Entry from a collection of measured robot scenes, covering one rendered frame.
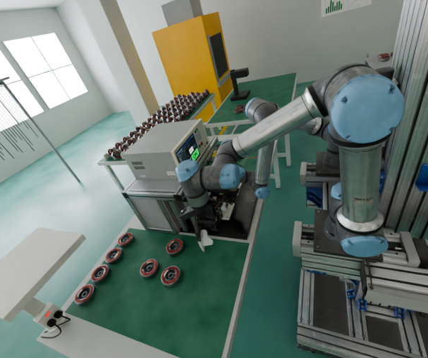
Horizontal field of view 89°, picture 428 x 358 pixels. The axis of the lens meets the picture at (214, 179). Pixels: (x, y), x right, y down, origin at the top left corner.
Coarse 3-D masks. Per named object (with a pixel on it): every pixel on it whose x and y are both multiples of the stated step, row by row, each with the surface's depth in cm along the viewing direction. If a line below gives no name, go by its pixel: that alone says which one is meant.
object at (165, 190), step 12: (216, 144) 169; (204, 156) 151; (144, 180) 145; (156, 180) 141; (168, 180) 137; (132, 192) 137; (144, 192) 133; (156, 192) 130; (168, 192) 127; (180, 192) 124
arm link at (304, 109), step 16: (352, 64) 50; (320, 80) 56; (304, 96) 59; (320, 96) 55; (288, 112) 61; (304, 112) 59; (320, 112) 64; (256, 128) 67; (272, 128) 64; (288, 128) 63; (224, 144) 76; (240, 144) 70; (256, 144) 68
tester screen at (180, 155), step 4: (192, 136) 141; (188, 140) 137; (192, 140) 141; (184, 144) 132; (188, 144) 137; (192, 144) 141; (184, 148) 132; (188, 148) 137; (180, 152) 128; (184, 152) 132; (188, 152) 137; (192, 152) 141; (180, 156) 128; (184, 156) 132; (188, 156) 137; (180, 160) 128; (184, 160) 132
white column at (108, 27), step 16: (80, 0) 384; (96, 0) 376; (112, 0) 399; (96, 16) 393; (112, 16) 399; (96, 32) 411; (112, 32) 401; (128, 32) 433; (112, 48) 421; (128, 48) 433; (112, 64) 442; (128, 64) 434; (128, 80) 454; (144, 80) 476; (128, 96) 478; (144, 96) 477; (144, 112) 492
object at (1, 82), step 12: (0, 84) 319; (12, 96) 332; (12, 108) 334; (24, 108) 346; (12, 120) 334; (24, 120) 348; (12, 132) 334; (12, 144) 334; (48, 144) 381; (12, 156) 334; (60, 156) 397
